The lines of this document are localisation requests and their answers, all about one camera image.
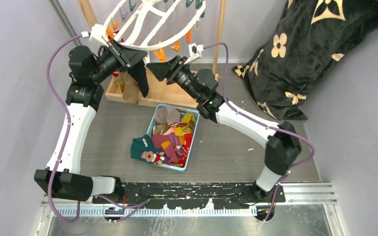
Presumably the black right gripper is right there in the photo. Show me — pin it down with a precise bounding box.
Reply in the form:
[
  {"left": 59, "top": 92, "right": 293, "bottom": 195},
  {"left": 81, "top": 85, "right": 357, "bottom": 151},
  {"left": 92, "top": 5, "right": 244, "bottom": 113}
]
[{"left": 146, "top": 57, "right": 201, "bottom": 103}]

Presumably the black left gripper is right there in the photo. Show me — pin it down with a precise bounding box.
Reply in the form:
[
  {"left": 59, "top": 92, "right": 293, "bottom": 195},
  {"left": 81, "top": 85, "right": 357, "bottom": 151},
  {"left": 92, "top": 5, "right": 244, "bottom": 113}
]
[{"left": 92, "top": 39, "right": 147, "bottom": 83}]

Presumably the white clothes peg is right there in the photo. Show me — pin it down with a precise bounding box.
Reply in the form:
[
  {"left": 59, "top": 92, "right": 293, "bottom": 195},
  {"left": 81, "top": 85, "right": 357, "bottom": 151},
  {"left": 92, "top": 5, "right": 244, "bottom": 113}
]
[{"left": 144, "top": 53, "right": 151, "bottom": 64}]

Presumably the black sock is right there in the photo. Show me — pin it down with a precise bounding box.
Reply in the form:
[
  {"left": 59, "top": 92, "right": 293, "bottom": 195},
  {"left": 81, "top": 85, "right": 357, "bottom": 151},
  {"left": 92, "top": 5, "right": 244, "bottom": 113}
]
[{"left": 128, "top": 60, "right": 149, "bottom": 97}]

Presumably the tan brown sock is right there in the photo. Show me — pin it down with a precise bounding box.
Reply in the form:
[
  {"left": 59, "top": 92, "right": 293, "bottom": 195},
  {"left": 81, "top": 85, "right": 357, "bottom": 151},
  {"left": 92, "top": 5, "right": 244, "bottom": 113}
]
[
  {"left": 122, "top": 72, "right": 140, "bottom": 104},
  {"left": 114, "top": 72, "right": 125, "bottom": 93}
]

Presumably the white plastic sock hanger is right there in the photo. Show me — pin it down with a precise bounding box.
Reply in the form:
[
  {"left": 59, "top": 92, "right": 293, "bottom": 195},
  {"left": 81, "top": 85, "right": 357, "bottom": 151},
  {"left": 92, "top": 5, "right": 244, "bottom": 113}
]
[{"left": 102, "top": 0, "right": 206, "bottom": 52}]

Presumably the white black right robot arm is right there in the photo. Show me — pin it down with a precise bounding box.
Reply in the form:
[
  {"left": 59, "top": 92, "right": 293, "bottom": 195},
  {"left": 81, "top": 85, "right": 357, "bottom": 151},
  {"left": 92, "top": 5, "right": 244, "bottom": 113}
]
[{"left": 146, "top": 56, "right": 302, "bottom": 202}]

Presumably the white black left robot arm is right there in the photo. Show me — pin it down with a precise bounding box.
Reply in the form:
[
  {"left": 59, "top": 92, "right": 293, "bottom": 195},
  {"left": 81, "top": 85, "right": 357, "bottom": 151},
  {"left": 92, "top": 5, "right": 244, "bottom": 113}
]
[{"left": 34, "top": 42, "right": 147, "bottom": 203}]

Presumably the orange clothes peg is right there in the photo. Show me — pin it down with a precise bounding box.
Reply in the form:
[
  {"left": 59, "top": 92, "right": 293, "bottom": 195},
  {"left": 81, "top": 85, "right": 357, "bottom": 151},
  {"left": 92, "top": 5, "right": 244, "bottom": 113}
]
[{"left": 154, "top": 47, "right": 166, "bottom": 62}]

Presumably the light blue sock basket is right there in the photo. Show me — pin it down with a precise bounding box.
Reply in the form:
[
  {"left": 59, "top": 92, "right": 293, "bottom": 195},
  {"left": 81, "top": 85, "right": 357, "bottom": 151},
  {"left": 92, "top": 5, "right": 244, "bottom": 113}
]
[{"left": 130, "top": 104, "right": 200, "bottom": 172}]

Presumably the maroon purple sock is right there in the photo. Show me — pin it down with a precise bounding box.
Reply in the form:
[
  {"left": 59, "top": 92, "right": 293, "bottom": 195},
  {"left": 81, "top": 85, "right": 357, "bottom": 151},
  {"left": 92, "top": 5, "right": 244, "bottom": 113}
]
[{"left": 151, "top": 133, "right": 186, "bottom": 164}]

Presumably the green reindeer christmas sock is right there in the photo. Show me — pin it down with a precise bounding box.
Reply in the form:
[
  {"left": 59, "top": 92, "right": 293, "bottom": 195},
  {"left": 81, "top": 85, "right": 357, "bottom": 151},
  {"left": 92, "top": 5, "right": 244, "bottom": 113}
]
[{"left": 130, "top": 134, "right": 166, "bottom": 165}]

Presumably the black floral plush blanket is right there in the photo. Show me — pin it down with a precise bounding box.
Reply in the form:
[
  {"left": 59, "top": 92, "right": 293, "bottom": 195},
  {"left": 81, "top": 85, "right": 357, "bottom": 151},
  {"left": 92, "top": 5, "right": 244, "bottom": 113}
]
[{"left": 232, "top": 0, "right": 378, "bottom": 120}]

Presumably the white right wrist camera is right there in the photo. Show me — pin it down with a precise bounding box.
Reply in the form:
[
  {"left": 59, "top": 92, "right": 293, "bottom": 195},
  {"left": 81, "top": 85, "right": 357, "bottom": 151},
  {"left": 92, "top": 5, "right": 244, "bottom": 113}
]
[{"left": 185, "top": 43, "right": 204, "bottom": 64}]

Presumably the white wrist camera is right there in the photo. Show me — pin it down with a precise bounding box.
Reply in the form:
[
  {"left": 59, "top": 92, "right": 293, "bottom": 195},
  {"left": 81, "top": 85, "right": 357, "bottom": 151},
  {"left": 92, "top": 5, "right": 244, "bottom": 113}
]
[
  {"left": 89, "top": 24, "right": 109, "bottom": 47},
  {"left": 185, "top": 43, "right": 204, "bottom": 64}
]

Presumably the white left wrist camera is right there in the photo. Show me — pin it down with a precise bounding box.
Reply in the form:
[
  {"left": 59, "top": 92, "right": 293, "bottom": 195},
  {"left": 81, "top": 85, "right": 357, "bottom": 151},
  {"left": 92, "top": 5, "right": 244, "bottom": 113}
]
[{"left": 89, "top": 24, "right": 109, "bottom": 47}]

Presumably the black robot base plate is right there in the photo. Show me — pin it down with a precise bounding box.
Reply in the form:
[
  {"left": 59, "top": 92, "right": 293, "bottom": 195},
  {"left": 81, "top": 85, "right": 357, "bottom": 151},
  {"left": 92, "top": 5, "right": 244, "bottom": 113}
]
[{"left": 92, "top": 182, "right": 285, "bottom": 210}]

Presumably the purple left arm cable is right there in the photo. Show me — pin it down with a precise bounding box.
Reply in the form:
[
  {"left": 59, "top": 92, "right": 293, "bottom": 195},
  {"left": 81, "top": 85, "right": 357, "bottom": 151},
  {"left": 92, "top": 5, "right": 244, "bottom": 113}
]
[{"left": 46, "top": 31, "right": 90, "bottom": 223}]

